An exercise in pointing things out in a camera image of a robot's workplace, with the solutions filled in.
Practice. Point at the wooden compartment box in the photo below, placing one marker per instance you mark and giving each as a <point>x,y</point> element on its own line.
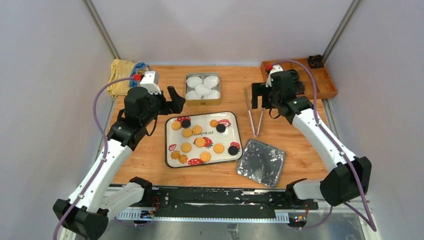
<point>325,87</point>

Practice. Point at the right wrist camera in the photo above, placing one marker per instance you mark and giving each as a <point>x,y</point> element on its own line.
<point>270,69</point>

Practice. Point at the swirl butter cookie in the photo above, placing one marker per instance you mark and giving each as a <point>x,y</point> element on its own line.
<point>214,123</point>

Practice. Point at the gold cookie tin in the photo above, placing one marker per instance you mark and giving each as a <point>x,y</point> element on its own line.
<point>202,102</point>

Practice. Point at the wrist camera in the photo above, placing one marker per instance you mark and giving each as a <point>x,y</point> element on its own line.
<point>270,69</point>
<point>150,82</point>

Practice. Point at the black sandwich cookie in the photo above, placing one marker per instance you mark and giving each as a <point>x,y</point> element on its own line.
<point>233,150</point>
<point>186,124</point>
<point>221,128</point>

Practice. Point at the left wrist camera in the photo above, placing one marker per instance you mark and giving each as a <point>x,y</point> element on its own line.
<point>150,82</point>

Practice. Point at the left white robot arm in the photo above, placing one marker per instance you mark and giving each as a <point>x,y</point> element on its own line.
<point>87,212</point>

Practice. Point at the silver tin lid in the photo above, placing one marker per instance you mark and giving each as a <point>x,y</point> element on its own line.
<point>261,163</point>

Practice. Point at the white strawberry tray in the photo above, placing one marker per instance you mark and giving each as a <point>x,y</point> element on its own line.
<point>181,152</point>

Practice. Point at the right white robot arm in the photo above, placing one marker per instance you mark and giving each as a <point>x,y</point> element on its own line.
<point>348,175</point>

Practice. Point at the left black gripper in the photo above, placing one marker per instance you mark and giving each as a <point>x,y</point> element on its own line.
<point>176,104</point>

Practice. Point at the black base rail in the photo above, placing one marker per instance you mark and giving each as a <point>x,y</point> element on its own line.
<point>217,205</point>

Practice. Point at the round dotted biscuit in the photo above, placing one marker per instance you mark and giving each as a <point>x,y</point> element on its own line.
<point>187,133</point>
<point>176,125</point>
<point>200,142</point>
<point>197,129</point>

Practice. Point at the white paper cup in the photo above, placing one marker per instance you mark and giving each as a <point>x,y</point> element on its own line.
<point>211,81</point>
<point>193,95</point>
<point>193,81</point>
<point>202,89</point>
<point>212,95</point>

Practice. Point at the blue cloth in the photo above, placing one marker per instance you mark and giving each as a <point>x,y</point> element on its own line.
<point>138,69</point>

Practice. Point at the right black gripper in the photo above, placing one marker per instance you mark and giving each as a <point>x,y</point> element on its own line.
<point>257,90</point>

